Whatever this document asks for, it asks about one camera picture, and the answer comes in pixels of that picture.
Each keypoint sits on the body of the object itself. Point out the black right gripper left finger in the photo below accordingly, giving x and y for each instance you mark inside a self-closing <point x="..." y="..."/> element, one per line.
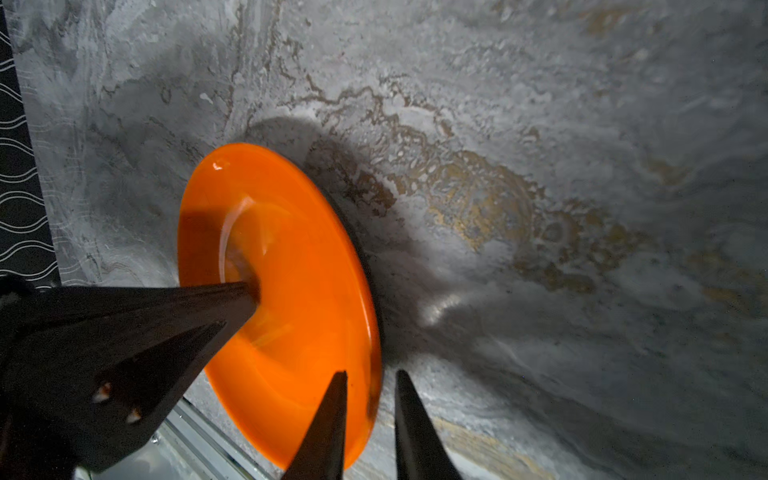
<point x="322" y="451"/>

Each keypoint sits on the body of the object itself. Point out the orange round plate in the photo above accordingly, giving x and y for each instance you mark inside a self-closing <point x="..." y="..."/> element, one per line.
<point x="246" y="206"/>

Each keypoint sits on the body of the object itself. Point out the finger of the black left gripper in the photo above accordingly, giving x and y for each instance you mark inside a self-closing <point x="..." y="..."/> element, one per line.
<point x="88" y="374"/>

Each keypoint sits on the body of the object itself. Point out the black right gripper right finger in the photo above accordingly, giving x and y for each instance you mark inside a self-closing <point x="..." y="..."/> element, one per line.
<point x="419" y="451"/>

